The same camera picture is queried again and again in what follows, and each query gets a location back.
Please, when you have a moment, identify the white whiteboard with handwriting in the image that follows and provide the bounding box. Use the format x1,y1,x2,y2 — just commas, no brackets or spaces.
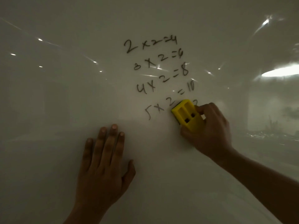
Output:
0,0,299,224

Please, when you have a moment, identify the person's right hand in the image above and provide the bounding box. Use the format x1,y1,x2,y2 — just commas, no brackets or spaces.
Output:
180,102,234,162

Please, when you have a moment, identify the yellow whiteboard eraser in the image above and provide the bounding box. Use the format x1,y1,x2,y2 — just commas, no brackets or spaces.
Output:
171,99,206,133

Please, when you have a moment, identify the person's left forearm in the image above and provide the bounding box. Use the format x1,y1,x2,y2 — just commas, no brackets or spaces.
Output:
63,202,112,224

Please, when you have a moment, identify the person's right forearm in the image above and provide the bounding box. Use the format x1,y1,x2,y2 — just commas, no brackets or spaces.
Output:
211,147,299,224

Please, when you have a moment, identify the person's left hand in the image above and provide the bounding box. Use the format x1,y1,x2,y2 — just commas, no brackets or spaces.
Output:
74,124,136,208

